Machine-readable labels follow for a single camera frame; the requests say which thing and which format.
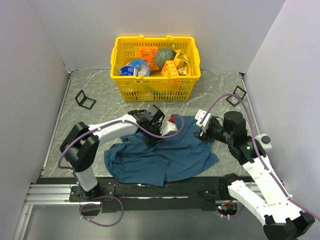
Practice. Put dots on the green avocado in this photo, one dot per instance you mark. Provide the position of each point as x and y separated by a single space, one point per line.
163 55

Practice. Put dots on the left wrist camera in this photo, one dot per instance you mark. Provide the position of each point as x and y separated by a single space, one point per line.
168 127

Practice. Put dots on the orange cracker box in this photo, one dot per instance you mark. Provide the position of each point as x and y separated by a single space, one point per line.
169 69

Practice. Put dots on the black right stand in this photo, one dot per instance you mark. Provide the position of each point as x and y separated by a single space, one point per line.
238 93

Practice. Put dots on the blue t-shirt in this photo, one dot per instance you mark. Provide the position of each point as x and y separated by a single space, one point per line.
172 159

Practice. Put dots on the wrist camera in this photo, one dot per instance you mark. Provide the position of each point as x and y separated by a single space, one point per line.
203 119
168 127

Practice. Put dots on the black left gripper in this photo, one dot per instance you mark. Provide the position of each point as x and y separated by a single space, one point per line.
150 142

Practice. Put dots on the blue white can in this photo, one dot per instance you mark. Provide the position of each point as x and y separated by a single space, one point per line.
135 68

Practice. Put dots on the black stand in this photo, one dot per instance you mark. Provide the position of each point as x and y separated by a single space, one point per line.
238 93
84 101

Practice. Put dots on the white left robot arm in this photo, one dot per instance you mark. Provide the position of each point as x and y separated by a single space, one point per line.
80 146

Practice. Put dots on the yellow plastic basket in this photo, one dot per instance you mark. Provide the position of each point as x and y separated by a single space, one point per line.
154 87

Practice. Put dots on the orange snack box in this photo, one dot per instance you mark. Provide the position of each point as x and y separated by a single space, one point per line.
148 54

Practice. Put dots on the black left stand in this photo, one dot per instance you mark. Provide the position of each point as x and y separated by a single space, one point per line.
84 101

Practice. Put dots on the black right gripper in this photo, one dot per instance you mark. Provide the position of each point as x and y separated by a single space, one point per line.
203 135

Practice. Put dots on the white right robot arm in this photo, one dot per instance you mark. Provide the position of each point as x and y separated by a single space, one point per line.
281 219

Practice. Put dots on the yellow snack bag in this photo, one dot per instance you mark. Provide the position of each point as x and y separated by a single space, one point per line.
182 63

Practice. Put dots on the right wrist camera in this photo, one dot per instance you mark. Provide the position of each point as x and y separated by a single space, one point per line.
203 119

